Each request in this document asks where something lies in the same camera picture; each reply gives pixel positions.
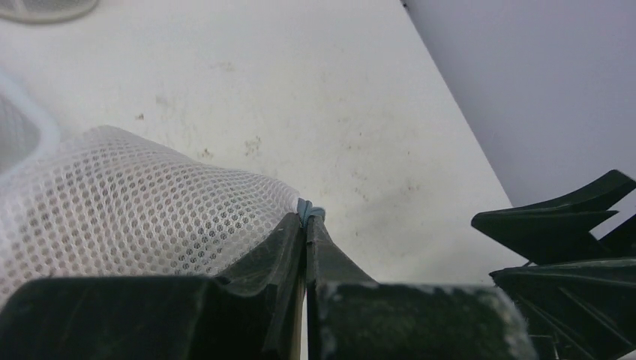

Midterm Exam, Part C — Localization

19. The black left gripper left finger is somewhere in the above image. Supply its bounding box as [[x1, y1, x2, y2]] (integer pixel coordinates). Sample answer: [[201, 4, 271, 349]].
[[1, 214, 305, 359]]

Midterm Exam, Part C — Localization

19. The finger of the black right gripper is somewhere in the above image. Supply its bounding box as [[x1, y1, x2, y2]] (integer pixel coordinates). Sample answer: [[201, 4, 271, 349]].
[[490, 258, 635, 359], [471, 169, 635, 265]]

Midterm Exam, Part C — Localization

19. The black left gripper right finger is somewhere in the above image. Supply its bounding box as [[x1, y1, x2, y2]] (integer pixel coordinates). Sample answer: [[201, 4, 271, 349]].
[[305, 216, 538, 359]]

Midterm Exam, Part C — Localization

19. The white mesh bag beige trim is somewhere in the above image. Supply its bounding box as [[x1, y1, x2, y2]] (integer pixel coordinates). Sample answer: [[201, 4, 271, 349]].
[[1, 0, 99, 24]]

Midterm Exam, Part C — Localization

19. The white perforated plastic basket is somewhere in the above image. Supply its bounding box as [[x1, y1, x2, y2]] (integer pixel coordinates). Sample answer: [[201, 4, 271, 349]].
[[1, 72, 61, 182]]

